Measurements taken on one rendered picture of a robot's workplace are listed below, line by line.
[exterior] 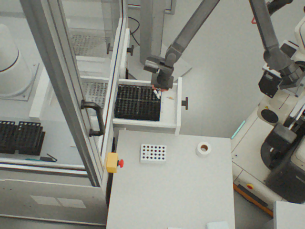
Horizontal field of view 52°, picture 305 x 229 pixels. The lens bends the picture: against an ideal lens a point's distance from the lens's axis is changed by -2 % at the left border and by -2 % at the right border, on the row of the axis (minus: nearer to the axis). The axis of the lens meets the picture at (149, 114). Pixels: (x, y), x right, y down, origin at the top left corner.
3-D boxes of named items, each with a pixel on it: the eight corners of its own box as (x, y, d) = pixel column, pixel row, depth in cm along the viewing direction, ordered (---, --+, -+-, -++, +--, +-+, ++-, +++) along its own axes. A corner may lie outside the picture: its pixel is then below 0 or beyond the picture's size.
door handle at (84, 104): (106, 132, 99) (100, 98, 83) (105, 140, 98) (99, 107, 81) (91, 130, 99) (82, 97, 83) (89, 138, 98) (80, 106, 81)
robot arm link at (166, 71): (172, 74, 135) (176, 63, 138) (157, 68, 135) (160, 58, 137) (168, 82, 141) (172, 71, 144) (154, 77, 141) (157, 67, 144)
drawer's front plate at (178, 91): (179, 88, 174) (181, 76, 164) (177, 137, 159) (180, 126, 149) (176, 88, 174) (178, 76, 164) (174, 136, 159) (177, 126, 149)
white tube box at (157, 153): (166, 148, 162) (166, 145, 159) (165, 164, 158) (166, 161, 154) (141, 147, 162) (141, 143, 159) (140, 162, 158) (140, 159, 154)
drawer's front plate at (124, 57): (129, 41, 190) (129, 27, 180) (124, 80, 175) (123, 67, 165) (127, 41, 190) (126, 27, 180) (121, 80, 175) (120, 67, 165)
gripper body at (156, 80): (151, 73, 149) (155, 65, 142) (173, 78, 150) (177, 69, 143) (149, 85, 146) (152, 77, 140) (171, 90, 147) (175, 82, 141)
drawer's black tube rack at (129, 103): (161, 94, 169) (161, 87, 164) (159, 123, 160) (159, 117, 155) (119, 90, 169) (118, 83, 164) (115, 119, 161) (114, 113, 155)
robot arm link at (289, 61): (294, 66, 129) (290, 62, 134) (282, 46, 126) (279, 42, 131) (274, 78, 132) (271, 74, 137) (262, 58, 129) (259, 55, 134)
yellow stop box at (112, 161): (120, 159, 150) (119, 152, 144) (118, 173, 146) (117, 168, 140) (109, 158, 150) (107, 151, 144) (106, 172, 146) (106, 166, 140)
